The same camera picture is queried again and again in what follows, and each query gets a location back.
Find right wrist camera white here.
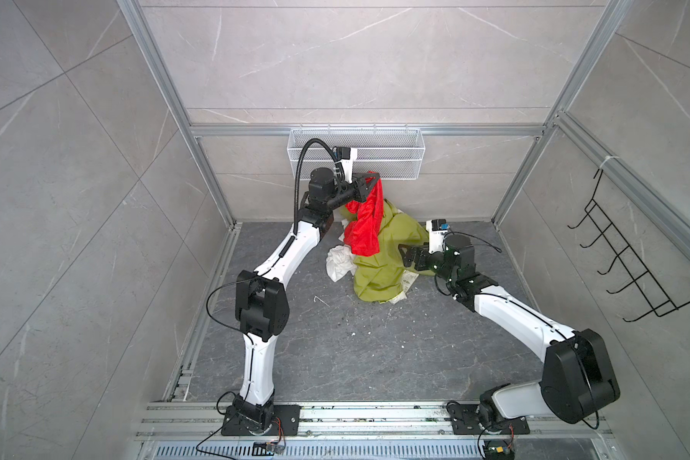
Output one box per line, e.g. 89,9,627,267
425,218,450,253

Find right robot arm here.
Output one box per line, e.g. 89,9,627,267
398,232,621,432

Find plain white cloth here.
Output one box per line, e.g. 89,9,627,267
326,245,358,282

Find white printed cloth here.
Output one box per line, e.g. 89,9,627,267
387,209,421,305

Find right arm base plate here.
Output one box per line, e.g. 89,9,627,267
445,401,530,435

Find red cloth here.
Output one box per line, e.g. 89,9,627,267
343,180,384,257

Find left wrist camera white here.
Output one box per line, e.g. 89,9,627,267
335,147,358,183

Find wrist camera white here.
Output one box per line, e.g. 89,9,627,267
425,218,450,253
335,147,358,183

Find aluminium mounting rail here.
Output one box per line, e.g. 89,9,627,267
133,402,624,459

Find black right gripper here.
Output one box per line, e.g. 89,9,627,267
399,240,458,286

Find black wire hook rack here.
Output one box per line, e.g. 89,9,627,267
567,169,690,324

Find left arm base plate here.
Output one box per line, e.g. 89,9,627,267
220,404,302,437

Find black corrugated cable hose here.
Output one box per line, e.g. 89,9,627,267
291,137,339,237

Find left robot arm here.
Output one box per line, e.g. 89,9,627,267
233,168,380,434

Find green cloth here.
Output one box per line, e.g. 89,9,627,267
344,200,432,303

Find white wire mesh basket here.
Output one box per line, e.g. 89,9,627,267
287,126,426,180

